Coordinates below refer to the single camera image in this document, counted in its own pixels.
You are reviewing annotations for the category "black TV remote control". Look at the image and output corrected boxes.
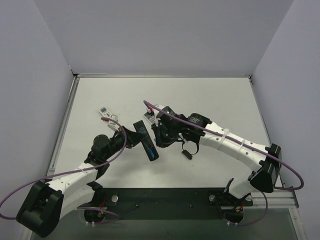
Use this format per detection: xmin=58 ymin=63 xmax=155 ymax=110
xmin=133 ymin=120 xmax=159 ymax=162

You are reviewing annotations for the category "purple cable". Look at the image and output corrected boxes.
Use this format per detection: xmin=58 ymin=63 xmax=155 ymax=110
xmin=0 ymin=117 xmax=127 ymax=223
xmin=142 ymin=100 xmax=305 ymax=226

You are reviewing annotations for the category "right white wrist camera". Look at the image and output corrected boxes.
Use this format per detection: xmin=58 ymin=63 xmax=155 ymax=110
xmin=146 ymin=104 xmax=165 ymax=117

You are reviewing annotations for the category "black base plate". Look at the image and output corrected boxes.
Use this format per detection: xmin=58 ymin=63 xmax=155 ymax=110
xmin=84 ymin=187 xmax=253 ymax=220

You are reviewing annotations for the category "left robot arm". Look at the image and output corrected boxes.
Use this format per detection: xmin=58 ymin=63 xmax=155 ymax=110
xmin=16 ymin=126 xmax=147 ymax=238

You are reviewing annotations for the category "white grey AC remote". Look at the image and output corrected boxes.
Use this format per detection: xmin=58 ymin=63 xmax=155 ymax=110
xmin=143 ymin=112 xmax=155 ymax=125

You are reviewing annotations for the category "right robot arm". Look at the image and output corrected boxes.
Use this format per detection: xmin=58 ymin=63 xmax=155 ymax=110
xmin=151 ymin=105 xmax=282 ymax=199

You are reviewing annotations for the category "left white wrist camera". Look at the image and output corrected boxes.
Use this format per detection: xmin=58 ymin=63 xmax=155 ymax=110
xmin=101 ymin=114 xmax=119 ymax=131

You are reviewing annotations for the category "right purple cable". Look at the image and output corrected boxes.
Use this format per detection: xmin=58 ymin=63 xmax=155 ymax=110
xmin=142 ymin=100 xmax=305 ymax=226

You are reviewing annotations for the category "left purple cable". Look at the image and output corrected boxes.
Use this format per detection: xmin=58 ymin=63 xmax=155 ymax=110
xmin=0 ymin=117 xmax=127 ymax=223

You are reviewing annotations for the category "aluminium frame rail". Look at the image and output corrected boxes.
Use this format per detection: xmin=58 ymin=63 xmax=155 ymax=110
xmin=251 ymin=189 xmax=299 ymax=209

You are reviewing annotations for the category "black battery cover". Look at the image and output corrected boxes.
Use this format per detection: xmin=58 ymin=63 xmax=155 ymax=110
xmin=181 ymin=149 xmax=193 ymax=160

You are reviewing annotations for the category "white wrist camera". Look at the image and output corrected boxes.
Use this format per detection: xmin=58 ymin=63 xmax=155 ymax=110
xmin=146 ymin=104 xmax=165 ymax=117
xmin=101 ymin=114 xmax=119 ymax=131

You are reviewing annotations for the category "white remote green screen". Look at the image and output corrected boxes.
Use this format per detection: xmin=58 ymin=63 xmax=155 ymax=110
xmin=98 ymin=107 xmax=115 ymax=119

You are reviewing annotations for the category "blue battery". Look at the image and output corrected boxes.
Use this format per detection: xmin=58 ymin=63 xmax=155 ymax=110
xmin=148 ymin=148 xmax=155 ymax=158

